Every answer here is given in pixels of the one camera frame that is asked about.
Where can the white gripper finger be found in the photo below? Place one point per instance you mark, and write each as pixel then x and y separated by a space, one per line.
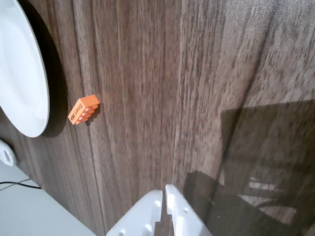
pixel 140 218
pixel 184 218

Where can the orange lego block black print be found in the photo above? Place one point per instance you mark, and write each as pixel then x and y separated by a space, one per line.
pixel 83 110

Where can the white round plate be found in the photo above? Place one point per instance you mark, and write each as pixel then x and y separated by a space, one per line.
pixel 19 73

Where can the white plastic object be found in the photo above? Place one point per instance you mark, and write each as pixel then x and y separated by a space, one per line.
pixel 6 153

